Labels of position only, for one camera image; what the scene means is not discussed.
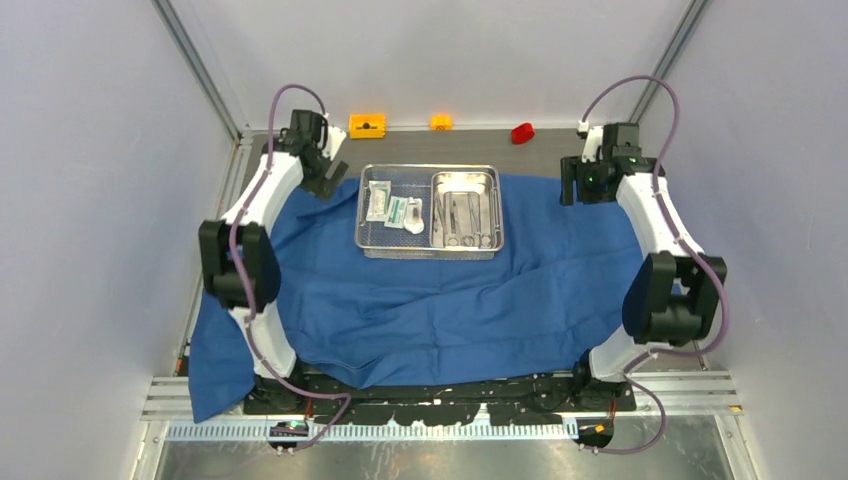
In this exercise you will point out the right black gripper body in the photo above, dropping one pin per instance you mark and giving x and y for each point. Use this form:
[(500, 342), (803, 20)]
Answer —
[(588, 188)]

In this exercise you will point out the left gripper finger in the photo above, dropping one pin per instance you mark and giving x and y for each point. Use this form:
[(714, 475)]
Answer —
[(331, 179), (314, 185)]

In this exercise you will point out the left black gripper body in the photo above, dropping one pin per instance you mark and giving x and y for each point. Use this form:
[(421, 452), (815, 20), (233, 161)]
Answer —
[(321, 160)]

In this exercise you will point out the blue surgical drape cloth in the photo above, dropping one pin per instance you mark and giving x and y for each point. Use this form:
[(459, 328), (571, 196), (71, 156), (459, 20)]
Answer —
[(554, 290)]

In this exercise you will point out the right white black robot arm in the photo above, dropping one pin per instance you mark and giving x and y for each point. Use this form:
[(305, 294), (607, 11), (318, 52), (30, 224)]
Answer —
[(674, 296)]

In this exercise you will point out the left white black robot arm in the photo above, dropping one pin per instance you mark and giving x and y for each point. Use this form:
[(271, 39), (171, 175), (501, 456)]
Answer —
[(239, 266)]

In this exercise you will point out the steel surgical forceps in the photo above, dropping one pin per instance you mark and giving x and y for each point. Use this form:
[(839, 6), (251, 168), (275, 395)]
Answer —
[(475, 235)]

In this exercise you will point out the steel surgical scissors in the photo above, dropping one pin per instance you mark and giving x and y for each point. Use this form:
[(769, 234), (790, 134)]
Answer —
[(452, 229)]

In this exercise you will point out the large yellow plastic block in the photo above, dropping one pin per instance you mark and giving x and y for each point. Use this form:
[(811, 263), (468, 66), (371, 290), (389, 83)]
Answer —
[(367, 126)]

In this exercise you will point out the red plastic object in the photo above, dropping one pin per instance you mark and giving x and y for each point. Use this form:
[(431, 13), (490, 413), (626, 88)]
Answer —
[(522, 133)]

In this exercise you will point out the green white sterile packet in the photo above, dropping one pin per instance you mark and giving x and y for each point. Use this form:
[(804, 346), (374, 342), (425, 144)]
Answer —
[(396, 212)]

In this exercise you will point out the metal mesh instrument basket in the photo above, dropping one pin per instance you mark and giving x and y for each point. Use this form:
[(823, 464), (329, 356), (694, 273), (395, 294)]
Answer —
[(407, 180)]

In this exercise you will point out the clear wrapped syringe packet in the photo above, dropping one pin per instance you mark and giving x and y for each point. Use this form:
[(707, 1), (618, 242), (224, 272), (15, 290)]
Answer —
[(413, 219)]

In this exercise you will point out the stainless steel inner tray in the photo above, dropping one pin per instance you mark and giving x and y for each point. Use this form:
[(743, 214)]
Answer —
[(482, 180)]

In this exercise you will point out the small yellow plastic block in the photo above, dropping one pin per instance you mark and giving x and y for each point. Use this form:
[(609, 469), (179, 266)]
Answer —
[(441, 123)]

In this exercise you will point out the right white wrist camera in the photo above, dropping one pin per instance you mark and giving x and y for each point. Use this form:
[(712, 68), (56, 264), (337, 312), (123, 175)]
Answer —
[(593, 138)]

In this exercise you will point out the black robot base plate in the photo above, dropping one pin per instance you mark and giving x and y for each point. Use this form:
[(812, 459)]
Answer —
[(525, 400)]

